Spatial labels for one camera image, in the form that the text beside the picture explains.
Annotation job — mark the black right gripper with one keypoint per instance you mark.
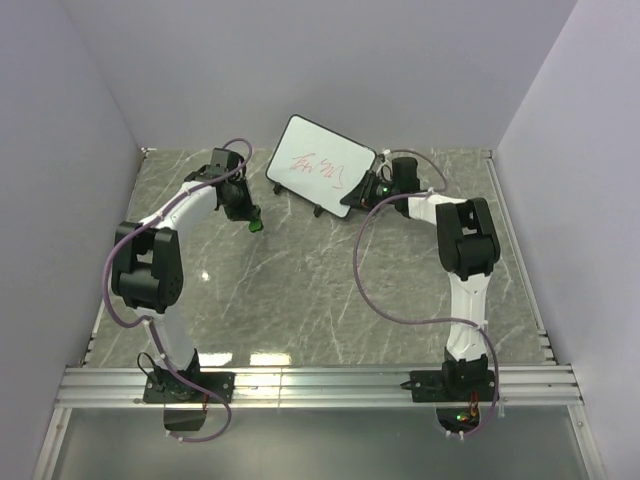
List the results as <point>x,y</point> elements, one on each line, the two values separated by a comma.
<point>361,196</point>

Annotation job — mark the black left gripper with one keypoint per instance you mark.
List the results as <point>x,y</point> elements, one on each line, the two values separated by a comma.
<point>247,211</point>

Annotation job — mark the green whiteboard eraser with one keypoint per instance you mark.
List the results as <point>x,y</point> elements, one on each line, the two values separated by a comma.
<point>255,225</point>

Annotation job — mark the small white whiteboard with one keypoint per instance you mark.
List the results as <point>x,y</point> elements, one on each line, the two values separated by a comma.
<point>318,164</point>

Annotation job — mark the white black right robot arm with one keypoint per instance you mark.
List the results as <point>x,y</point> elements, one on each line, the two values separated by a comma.
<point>468,248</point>

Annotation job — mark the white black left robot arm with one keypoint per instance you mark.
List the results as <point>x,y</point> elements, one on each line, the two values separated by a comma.
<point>145,268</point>

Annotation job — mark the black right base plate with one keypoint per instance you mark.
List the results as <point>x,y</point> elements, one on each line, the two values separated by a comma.
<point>431,386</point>

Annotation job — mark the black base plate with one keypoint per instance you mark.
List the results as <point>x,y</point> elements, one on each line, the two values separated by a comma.
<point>431,386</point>
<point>165,388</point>

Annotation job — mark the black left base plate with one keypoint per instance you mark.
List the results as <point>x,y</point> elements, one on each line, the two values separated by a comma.
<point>165,388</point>

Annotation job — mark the aluminium right side rail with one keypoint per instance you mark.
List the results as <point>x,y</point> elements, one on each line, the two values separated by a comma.
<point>542,335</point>

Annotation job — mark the aluminium rail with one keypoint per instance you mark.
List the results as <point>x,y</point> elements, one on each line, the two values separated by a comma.
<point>319,387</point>
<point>542,335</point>

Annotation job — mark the aluminium front rail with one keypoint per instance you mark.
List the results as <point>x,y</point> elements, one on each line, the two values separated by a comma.
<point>319,387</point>

